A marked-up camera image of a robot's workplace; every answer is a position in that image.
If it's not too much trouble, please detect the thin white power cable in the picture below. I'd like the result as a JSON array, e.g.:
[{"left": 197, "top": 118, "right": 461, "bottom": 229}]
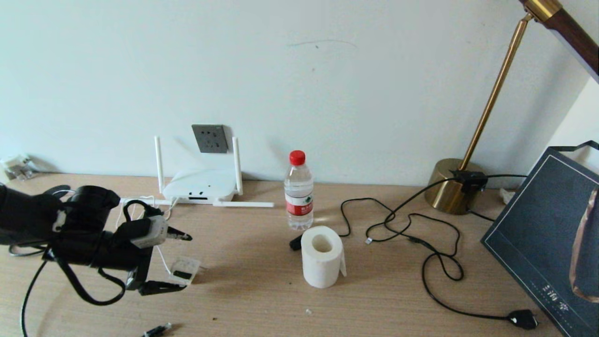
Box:
[{"left": 117, "top": 196, "right": 181, "bottom": 275}]

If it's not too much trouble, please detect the white power adapter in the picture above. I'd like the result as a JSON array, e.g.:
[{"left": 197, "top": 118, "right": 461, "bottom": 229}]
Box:
[{"left": 171, "top": 256, "right": 203, "bottom": 285}]

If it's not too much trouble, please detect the small black connector front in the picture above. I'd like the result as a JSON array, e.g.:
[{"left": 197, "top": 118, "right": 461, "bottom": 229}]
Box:
[{"left": 140, "top": 321, "right": 174, "bottom": 337}]

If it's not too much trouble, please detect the white wifi router with antennas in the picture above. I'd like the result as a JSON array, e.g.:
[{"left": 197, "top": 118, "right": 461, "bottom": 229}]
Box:
[{"left": 119, "top": 136, "right": 275, "bottom": 208}]

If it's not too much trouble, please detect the clear water bottle red cap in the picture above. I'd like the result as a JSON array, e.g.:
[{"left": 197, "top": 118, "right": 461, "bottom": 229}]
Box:
[{"left": 284, "top": 150, "right": 314, "bottom": 231}]

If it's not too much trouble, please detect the clear plastic packet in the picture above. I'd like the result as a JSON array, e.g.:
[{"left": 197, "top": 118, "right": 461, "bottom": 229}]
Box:
[{"left": 1, "top": 154, "right": 34, "bottom": 181}]

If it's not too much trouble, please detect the white toilet paper roll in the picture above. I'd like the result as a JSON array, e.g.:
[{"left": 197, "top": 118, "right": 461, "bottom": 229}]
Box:
[{"left": 300, "top": 226, "right": 347, "bottom": 288}]

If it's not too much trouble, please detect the brass desk lamp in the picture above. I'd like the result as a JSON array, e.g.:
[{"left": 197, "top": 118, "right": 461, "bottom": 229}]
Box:
[{"left": 424, "top": 0, "right": 599, "bottom": 216}]

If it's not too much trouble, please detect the dark teal paper gift bag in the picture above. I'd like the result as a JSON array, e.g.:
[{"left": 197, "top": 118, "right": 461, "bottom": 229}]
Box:
[{"left": 481, "top": 140, "right": 599, "bottom": 337}]

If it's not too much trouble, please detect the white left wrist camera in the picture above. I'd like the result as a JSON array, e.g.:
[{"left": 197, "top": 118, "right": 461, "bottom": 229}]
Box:
[{"left": 130, "top": 216, "right": 168, "bottom": 249}]

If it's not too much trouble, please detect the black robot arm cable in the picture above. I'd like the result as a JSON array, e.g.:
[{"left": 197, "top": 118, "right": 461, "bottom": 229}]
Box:
[{"left": 44, "top": 200, "right": 153, "bottom": 306}]

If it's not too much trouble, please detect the grey wall socket plate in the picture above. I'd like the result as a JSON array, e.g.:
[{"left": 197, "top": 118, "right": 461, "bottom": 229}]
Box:
[{"left": 192, "top": 124, "right": 230, "bottom": 154}]

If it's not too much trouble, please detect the black cable with silver tip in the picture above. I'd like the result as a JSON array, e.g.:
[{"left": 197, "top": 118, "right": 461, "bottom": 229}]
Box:
[{"left": 365, "top": 177, "right": 461, "bottom": 245}]

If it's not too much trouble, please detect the long black cable with plugs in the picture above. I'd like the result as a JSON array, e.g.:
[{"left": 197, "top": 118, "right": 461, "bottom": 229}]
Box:
[{"left": 289, "top": 198, "right": 539, "bottom": 330}]

